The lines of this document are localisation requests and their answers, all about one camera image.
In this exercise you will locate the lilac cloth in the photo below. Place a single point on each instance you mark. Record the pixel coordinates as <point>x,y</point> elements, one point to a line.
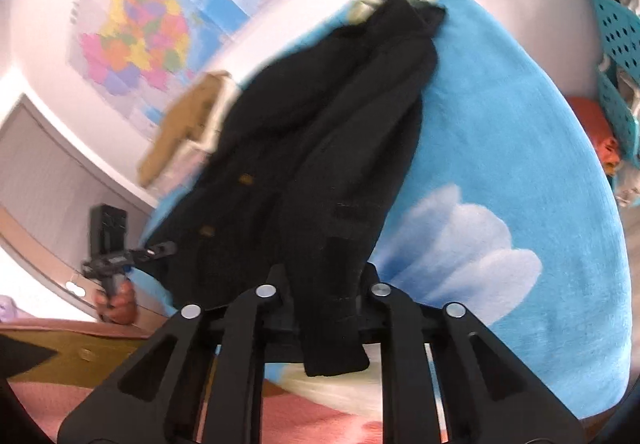
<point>10,308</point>

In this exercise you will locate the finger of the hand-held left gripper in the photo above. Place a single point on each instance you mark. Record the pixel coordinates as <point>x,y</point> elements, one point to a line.
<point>160,250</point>

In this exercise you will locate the orange cloth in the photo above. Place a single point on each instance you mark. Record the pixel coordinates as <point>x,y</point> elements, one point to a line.
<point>592,129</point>

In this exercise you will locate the colourful wall map poster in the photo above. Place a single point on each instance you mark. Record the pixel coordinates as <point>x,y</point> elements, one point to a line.
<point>140,24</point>

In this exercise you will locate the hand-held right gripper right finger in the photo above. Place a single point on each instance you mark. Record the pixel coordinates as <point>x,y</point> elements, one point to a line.
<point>369,319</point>

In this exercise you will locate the blue cloud print blanket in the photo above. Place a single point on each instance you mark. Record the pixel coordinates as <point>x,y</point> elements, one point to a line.
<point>500,149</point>

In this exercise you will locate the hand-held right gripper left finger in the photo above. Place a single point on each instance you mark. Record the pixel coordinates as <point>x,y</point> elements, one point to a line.
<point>282,319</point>

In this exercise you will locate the brown bed frame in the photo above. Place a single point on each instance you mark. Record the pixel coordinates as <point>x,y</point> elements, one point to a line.
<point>90,354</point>

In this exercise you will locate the blue perforated basket rack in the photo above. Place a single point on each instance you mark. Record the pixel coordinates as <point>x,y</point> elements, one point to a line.
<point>620,34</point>

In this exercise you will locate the grey cabinet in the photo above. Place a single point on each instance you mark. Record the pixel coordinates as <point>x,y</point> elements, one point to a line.
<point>55,174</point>

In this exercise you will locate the person's left hand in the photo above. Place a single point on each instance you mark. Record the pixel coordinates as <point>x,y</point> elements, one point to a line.
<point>120,306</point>

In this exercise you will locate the black button coat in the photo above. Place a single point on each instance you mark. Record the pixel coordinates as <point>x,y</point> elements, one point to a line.
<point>325,149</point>

